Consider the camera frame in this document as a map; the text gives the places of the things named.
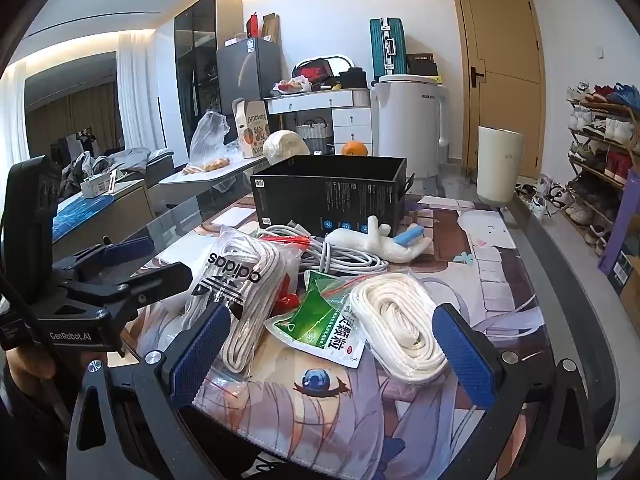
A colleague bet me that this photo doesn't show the white wrapped bundle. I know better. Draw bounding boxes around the white wrapped bundle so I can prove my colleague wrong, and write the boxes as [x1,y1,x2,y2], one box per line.
[262,130,311,165]

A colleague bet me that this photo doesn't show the red shoe box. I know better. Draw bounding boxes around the red shoe box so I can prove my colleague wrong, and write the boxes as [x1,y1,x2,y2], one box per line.
[291,59,334,84]

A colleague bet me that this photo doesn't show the brown snacks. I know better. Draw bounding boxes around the brown snacks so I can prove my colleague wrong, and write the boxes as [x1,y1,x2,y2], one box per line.
[182,158,232,175]

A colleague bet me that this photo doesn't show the shoe rack with shoes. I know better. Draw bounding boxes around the shoe rack with shoes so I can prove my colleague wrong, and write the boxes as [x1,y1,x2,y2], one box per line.
[564,81,640,257]

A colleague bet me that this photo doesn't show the white curtain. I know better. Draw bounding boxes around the white curtain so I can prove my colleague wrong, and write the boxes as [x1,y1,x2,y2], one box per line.
[116,31,167,152]

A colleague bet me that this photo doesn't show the bagged white shoelaces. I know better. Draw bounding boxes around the bagged white shoelaces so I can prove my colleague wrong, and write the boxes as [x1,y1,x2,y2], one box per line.
[184,227,303,377]

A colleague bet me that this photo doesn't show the white vanity desk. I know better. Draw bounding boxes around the white vanity desk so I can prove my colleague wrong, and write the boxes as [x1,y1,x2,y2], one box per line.
[264,87,374,157]

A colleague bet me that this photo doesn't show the person's left hand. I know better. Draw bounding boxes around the person's left hand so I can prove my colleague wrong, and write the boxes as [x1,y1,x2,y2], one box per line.
[5,348,58,382]

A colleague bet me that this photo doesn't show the black fridge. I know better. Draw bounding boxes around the black fridge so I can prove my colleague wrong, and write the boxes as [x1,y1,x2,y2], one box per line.
[216,36,284,107]

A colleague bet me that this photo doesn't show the white side table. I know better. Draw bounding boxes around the white side table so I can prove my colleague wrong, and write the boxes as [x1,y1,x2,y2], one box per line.
[159,156,271,200]

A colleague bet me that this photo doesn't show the small white box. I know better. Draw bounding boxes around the small white box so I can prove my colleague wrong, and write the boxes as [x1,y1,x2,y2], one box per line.
[79,169,122,199]

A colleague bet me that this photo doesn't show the beige bedside cabinet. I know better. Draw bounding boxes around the beige bedside cabinet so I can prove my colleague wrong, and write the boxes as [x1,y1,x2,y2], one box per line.
[49,179,157,262]

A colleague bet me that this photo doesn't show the white plush toy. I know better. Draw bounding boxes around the white plush toy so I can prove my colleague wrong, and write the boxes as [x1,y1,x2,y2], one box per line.
[324,215,435,264]

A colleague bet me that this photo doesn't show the shoes on floor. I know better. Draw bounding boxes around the shoes on floor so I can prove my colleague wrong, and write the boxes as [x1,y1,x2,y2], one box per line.
[514,174,568,218]

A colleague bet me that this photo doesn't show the white charging cable bundle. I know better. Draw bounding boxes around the white charging cable bundle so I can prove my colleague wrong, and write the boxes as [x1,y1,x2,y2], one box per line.
[257,224,390,277]

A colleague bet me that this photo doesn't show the wooden door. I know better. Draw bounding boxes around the wooden door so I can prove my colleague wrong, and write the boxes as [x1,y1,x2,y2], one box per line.
[449,0,547,182]

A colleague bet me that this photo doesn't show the cardboard fruit carton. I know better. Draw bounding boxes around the cardboard fruit carton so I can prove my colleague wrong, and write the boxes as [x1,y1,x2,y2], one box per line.
[232,99,272,158]

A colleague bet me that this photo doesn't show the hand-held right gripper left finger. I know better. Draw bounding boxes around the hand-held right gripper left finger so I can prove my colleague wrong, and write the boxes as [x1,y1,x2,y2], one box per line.
[67,302,232,480]

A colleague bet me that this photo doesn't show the teal suitcase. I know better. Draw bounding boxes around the teal suitcase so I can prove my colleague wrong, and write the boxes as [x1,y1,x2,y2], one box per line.
[369,16,407,82]

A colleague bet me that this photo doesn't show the green sachet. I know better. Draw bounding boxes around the green sachet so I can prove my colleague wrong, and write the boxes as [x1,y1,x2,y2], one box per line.
[264,269,372,370]

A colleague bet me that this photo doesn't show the black bag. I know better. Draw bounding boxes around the black bag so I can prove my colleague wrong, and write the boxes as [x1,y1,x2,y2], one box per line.
[339,66,369,89]

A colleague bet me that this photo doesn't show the woven basket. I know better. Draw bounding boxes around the woven basket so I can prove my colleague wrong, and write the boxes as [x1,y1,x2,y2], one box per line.
[294,115,334,142]

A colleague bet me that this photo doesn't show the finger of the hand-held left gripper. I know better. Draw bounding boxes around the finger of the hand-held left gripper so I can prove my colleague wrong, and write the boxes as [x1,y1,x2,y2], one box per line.
[65,262,194,322]
[52,236,156,282]

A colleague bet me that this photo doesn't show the red brush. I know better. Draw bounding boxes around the red brush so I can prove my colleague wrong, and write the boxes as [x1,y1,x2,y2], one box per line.
[274,276,302,313]

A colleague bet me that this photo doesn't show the white rope coil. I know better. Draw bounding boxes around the white rope coil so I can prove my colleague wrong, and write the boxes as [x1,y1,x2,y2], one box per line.
[348,271,452,385]

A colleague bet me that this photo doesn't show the clear plastic bag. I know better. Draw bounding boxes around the clear plastic bag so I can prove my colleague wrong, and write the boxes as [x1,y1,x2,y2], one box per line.
[189,111,241,165]

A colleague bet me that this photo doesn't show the white cylindrical bin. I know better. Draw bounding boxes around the white cylindrical bin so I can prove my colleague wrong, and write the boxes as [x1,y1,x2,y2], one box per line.
[475,125,524,207]

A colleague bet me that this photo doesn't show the black flat box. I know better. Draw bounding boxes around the black flat box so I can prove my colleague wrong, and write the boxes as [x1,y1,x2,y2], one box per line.
[405,53,439,77]

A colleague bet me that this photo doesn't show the black glass wardrobe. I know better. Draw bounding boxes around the black glass wardrobe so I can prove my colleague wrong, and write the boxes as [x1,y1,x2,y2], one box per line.
[174,0,244,158]

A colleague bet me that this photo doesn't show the black cardboard box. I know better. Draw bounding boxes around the black cardboard box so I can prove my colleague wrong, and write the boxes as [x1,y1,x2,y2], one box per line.
[249,154,417,239]

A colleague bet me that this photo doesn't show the brown cardboard box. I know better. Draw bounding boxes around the brown cardboard box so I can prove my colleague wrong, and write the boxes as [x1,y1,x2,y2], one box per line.
[261,12,282,44]

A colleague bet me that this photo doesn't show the pile of snack bags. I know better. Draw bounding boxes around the pile of snack bags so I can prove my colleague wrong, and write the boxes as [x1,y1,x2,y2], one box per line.
[271,78,314,97]

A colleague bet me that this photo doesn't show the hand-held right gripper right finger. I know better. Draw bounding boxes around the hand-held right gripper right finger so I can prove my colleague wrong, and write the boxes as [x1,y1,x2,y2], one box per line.
[432,304,599,480]

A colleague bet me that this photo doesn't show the purple box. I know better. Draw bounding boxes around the purple box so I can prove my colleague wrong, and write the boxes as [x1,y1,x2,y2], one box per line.
[596,169,640,277]

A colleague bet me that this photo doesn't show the bed with grey clothes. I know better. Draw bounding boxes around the bed with grey clothes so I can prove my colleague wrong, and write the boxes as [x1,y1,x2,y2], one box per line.
[54,144,177,188]

